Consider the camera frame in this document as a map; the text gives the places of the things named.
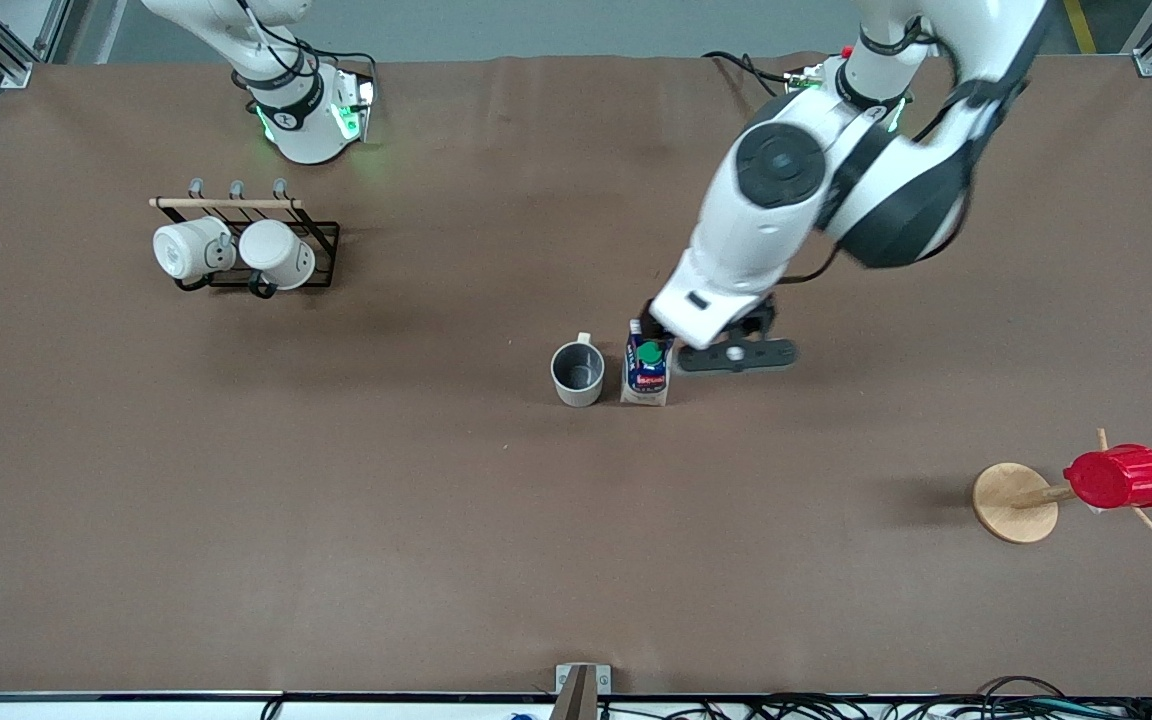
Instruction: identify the blue white milk carton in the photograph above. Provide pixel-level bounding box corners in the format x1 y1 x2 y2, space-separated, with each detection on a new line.
620 320 675 407

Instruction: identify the grey ceramic mug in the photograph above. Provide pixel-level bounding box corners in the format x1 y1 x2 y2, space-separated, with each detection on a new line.
550 332 606 409

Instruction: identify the red plastic cup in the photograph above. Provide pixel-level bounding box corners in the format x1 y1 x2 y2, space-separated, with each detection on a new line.
1063 444 1152 511

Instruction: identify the brown table cover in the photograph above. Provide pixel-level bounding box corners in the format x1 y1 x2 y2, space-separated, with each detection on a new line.
0 52 1152 698

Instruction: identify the white mug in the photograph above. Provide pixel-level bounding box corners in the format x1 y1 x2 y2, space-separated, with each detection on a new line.
153 216 237 283
239 219 317 291

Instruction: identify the wooden mug tree stand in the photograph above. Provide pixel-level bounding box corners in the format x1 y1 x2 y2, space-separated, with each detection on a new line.
972 428 1152 545

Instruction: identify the black base cable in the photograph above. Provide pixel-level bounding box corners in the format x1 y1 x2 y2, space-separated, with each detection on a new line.
701 50 799 101

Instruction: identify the black wire mug rack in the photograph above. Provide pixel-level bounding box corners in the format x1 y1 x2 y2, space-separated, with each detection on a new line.
149 178 341 299

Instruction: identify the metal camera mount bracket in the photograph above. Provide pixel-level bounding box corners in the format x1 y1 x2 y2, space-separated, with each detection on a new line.
554 663 612 720

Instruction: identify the tangle of black cables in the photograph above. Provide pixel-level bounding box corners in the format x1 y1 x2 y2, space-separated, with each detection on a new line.
596 675 1152 720

